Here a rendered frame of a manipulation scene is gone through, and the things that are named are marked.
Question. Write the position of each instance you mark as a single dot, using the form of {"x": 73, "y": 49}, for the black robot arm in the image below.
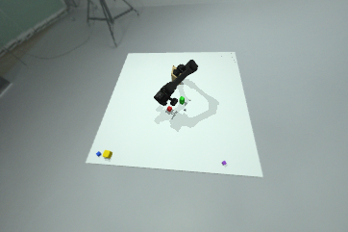
{"x": 181, "y": 71}

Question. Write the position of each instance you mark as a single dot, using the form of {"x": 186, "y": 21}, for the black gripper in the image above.
{"x": 173, "y": 101}

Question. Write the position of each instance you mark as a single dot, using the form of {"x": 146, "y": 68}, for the small yellow block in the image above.
{"x": 107, "y": 154}

